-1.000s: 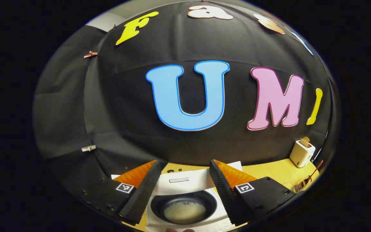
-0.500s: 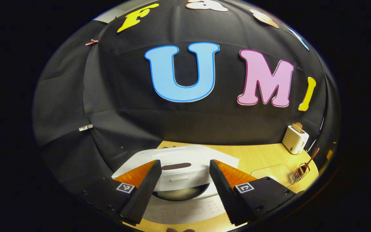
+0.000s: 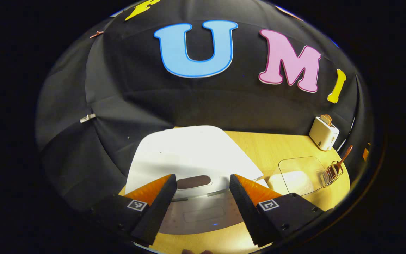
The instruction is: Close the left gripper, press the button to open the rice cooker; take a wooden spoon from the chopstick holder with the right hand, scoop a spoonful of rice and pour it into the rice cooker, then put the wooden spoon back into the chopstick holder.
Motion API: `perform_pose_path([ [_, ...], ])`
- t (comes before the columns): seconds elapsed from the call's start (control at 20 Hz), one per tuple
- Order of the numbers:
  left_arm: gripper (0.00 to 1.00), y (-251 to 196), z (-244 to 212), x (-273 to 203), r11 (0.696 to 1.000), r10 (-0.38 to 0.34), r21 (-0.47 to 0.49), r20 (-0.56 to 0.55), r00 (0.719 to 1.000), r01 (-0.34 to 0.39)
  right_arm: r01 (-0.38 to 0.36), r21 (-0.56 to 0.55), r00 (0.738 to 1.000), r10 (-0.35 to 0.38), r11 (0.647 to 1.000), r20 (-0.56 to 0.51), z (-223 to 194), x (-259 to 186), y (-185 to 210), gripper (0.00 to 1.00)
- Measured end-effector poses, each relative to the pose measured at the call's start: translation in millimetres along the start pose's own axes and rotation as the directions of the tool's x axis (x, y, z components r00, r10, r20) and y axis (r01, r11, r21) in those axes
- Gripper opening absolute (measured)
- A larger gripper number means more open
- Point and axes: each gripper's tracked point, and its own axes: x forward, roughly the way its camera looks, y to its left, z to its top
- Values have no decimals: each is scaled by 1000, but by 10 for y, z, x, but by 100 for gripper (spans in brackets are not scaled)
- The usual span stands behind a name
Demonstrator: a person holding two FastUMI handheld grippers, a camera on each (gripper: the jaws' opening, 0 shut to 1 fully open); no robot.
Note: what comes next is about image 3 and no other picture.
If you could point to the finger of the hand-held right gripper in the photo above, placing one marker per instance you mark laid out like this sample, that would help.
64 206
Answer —
365 152

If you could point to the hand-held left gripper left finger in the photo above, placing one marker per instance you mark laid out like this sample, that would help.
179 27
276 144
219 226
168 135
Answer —
157 211

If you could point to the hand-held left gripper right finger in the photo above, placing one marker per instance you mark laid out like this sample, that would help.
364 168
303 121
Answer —
245 211

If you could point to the brown wooden spoon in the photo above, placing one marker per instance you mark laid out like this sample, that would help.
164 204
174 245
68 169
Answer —
345 155

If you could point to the white rice cooker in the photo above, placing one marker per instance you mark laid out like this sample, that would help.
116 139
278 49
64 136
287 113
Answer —
189 148

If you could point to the white toaster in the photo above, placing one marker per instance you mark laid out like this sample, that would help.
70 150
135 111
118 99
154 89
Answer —
323 135

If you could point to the bread slice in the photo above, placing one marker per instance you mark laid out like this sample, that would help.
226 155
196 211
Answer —
326 120

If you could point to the clear plastic container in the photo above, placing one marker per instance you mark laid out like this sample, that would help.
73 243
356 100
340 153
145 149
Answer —
301 164

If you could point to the silver clip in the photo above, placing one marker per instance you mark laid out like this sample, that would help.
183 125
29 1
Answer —
87 118

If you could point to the black backdrop cloth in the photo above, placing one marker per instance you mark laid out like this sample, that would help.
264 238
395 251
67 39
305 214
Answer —
203 102

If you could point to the copper clip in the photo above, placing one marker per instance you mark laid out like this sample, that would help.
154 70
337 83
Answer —
96 34

